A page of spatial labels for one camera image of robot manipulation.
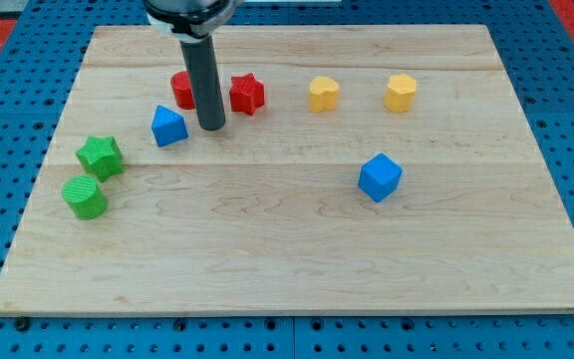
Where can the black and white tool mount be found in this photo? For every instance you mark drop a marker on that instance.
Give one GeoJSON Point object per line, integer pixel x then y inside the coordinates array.
{"type": "Point", "coordinates": [189, 21]}

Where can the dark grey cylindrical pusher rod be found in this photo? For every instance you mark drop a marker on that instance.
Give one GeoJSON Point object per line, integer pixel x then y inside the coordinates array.
{"type": "Point", "coordinates": [200, 64]}

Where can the blue triangle block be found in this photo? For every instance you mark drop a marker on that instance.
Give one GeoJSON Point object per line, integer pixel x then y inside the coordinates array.
{"type": "Point", "coordinates": [167, 127]}

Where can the red star block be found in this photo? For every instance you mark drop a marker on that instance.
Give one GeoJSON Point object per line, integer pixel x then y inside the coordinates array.
{"type": "Point", "coordinates": [247, 94]}

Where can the green star block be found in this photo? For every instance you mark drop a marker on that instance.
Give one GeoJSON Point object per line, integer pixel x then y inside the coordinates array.
{"type": "Point", "coordinates": [101, 157]}

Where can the red cylinder block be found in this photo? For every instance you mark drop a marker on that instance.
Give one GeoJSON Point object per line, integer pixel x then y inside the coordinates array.
{"type": "Point", "coordinates": [181, 90]}

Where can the yellow heart block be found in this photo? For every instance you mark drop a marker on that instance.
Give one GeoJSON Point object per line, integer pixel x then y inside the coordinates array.
{"type": "Point", "coordinates": [323, 94]}

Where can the green cylinder block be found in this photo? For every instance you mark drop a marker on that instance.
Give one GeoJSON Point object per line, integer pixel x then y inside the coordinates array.
{"type": "Point", "coordinates": [84, 197]}

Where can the light wooden board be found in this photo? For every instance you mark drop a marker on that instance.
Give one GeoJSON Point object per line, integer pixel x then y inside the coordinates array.
{"type": "Point", "coordinates": [265, 217]}

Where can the yellow hexagon block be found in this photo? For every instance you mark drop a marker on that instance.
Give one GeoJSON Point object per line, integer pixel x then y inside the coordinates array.
{"type": "Point", "coordinates": [400, 93]}

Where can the blue cube block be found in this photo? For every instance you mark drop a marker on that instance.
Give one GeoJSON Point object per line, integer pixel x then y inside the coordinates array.
{"type": "Point", "coordinates": [379, 177]}

